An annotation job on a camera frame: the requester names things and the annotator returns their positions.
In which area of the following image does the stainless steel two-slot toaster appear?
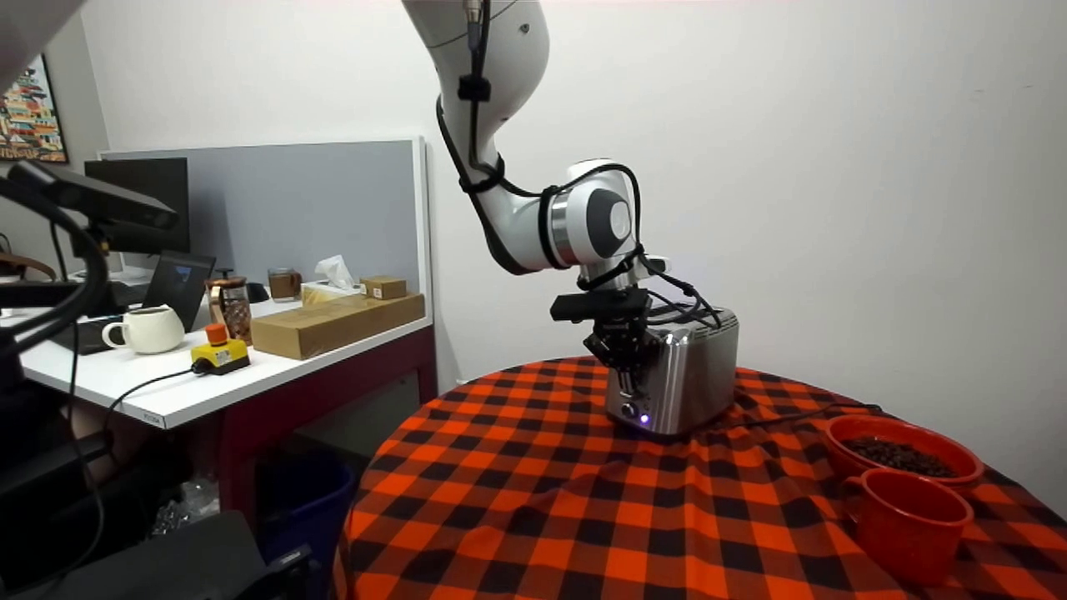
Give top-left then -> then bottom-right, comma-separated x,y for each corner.
608,311 -> 740,438

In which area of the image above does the black cable on desk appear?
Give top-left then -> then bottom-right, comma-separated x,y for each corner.
96,365 -> 201,447

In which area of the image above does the colourful wall poster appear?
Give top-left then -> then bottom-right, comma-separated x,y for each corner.
0,58 -> 71,164

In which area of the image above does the tissue box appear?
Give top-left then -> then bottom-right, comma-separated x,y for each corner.
300,254 -> 365,306

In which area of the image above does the white desk with red front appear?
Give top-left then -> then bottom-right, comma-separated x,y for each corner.
24,316 -> 438,516

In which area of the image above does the white ceramic teapot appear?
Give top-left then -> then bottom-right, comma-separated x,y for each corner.
100,306 -> 182,358

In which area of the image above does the black laptop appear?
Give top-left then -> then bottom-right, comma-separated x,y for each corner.
60,254 -> 212,354

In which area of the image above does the flat cardboard box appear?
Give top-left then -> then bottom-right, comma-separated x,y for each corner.
251,296 -> 423,359

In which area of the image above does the black computer monitor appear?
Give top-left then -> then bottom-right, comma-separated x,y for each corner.
88,157 -> 191,254

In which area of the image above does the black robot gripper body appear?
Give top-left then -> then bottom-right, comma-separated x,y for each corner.
549,289 -> 652,359

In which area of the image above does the grey office partition panel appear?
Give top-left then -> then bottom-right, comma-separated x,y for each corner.
102,140 -> 423,287

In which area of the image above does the black camera on stand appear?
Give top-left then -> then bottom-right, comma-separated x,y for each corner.
7,160 -> 179,254

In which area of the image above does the red plastic cup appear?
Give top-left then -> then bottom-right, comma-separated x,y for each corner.
848,471 -> 973,588

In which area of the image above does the small brown box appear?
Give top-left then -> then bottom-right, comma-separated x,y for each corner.
360,278 -> 406,300

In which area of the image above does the orange black plaid tablecloth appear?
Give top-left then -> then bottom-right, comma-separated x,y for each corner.
335,359 -> 1067,600

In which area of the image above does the yellow emergency stop button box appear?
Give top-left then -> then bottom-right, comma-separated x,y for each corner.
191,325 -> 251,375

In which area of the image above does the blue bin under desk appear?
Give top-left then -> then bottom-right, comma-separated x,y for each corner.
257,449 -> 360,571

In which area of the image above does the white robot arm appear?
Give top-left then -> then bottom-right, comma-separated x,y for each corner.
401,0 -> 648,368

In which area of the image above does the red bowl with coffee beans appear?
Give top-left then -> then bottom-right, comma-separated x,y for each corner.
823,416 -> 983,490

